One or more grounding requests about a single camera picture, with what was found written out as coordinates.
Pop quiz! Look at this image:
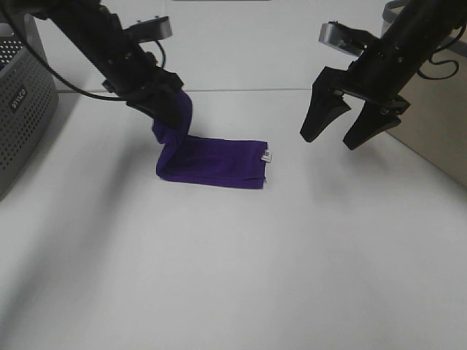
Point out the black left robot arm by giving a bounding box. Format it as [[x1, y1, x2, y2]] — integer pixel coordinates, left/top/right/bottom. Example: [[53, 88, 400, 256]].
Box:
[[10, 1, 183, 128]]

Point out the grey perforated plastic basket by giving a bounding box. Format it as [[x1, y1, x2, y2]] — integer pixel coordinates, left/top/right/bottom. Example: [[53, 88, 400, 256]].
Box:
[[0, 18, 59, 198]]

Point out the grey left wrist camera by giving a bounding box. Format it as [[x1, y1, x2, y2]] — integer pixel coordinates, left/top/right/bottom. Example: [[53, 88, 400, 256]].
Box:
[[124, 16, 172, 43]]

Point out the beige bin with grey rim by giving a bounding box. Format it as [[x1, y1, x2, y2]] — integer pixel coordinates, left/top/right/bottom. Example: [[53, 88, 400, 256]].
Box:
[[381, 0, 467, 183]]

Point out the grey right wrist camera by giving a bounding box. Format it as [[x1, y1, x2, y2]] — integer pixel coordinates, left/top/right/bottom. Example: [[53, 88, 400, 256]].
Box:
[[318, 21, 378, 57]]

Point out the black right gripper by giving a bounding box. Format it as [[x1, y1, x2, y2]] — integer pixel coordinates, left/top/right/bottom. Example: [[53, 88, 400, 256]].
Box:
[[300, 39, 425, 150]]

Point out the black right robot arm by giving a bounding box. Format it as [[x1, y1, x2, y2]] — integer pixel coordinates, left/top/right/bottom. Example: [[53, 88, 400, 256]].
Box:
[[300, 1, 466, 149]]

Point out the purple towel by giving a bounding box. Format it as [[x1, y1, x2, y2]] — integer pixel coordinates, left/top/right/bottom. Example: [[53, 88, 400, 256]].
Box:
[[152, 90, 269, 190]]

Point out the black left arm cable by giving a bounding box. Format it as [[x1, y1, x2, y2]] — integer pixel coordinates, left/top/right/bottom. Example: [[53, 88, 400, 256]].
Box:
[[0, 0, 167, 101]]

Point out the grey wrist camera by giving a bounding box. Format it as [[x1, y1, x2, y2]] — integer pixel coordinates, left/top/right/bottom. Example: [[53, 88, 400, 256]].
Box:
[[124, 16, 172, 43], [318, 21, 378, 57]]

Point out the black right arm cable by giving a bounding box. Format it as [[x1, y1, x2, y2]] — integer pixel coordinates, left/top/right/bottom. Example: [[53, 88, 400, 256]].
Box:
[[417, 34, 461, 80]]

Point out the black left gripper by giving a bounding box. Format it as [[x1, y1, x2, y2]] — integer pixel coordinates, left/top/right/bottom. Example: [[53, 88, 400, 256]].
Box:
[[85, 36, 184, 128]]

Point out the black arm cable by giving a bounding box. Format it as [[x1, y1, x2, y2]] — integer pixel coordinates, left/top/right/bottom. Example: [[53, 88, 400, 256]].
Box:
[[0, 0, 167, 101], [417, 34, 461, 80]]

